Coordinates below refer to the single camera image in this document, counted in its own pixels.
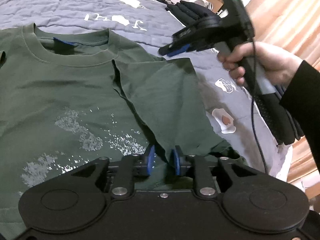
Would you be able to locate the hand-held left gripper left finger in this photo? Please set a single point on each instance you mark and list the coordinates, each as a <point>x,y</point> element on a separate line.
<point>150,161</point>

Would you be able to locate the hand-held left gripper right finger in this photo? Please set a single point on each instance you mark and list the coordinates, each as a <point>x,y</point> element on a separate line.
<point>175,162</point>

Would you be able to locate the white fan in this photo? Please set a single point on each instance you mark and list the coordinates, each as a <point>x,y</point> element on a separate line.
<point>200,1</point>

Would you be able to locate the grey printed quilt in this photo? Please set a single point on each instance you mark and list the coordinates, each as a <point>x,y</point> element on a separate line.
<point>100,2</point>

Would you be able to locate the person's right forearm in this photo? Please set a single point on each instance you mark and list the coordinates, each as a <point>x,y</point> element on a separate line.
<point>307,105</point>

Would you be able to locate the dark green t-shirt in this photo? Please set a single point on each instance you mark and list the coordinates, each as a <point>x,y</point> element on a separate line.
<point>62,85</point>

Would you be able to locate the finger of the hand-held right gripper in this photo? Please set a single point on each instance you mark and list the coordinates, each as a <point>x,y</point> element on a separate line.
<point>178,51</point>
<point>170,48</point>

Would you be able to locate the stack of black folded clothes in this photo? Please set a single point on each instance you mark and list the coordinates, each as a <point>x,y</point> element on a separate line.
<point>190,11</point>

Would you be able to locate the person's right hand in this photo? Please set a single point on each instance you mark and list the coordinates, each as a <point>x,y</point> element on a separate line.
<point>275,62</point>

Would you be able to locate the beige curtain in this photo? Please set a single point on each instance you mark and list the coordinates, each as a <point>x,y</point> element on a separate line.
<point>287,17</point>

